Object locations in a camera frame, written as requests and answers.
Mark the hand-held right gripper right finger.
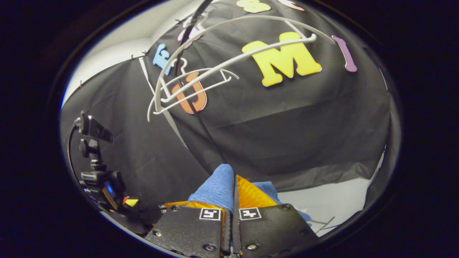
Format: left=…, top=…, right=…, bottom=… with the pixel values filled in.
left=233, top=175, right=320, bottom=258

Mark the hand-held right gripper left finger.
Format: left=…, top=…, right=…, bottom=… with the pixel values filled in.
left=145, top=200, right=232, bottom=258

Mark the black clothes rail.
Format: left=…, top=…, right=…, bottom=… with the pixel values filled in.
left=174, top=0, right=230, bottom=167

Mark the white wire clothes hanger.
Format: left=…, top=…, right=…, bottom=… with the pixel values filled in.
left=160, top=57, right=240, bottom=104
left=147, top=14, right=337, bottom=122

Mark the blue corduroy shirt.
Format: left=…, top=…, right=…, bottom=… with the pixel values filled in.
left=188, top=164, right=312, bottom=223

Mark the black backdrop cloth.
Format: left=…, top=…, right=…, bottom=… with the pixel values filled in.
left=60, top=0, right=398, bottom=215

